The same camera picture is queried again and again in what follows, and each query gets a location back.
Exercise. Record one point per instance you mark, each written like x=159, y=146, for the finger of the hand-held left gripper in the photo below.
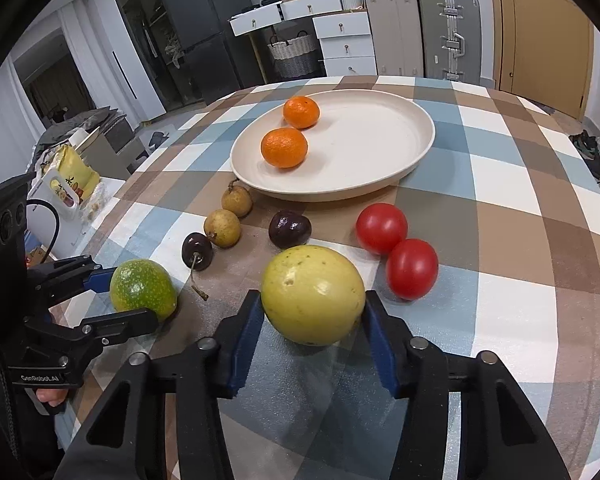
x=125, y=324
x=100, y=281

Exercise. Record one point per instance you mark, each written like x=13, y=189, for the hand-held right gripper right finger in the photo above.
x=380, y=345

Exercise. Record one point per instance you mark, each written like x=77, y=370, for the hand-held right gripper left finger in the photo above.
x=245, y=340

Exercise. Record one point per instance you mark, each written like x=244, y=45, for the green passion fruit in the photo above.
x=140, y=287

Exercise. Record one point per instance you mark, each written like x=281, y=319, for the large yellow passion fruit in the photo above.
x=312, y=295

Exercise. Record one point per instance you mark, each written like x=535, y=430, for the red tomato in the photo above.
x=412, y=269
x=381, y=227

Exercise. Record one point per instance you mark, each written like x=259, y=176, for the dark plum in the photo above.
x=196, y=250
x=290, y=229

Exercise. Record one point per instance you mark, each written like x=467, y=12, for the cream round plate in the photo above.
x=370, y=145

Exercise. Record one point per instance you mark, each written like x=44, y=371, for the person's left hand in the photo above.
x=51, y=398

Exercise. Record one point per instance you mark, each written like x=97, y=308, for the yellow printed bag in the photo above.
x=70, y=180

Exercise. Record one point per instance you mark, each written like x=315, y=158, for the grey cloth pile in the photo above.
x=80, y=122

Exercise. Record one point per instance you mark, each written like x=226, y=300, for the checked tablecloth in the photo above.
x=505, y=210

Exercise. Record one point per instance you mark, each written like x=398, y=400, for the orange tangerine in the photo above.
x=284, y=147
x=301, y=111

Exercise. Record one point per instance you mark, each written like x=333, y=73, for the dark glass door cabinet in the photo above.
x=145, y=35

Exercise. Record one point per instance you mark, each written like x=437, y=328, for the dark grey refrigerator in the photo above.
x=195, y=20

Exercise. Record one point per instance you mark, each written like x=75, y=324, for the woven wicker basket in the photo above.
x=295, y=57

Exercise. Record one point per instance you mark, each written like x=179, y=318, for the heap of dark shoes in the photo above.
x=597, y=150

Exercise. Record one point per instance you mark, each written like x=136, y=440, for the white drawer cabinet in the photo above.
x=342, y=40

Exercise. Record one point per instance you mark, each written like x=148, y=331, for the beige suitcase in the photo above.
x=392, y=30

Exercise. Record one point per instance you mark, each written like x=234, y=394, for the grey aluminium suitcase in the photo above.
x=450, y=35

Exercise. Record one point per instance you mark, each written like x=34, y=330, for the wooden door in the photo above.
x=540, y=35

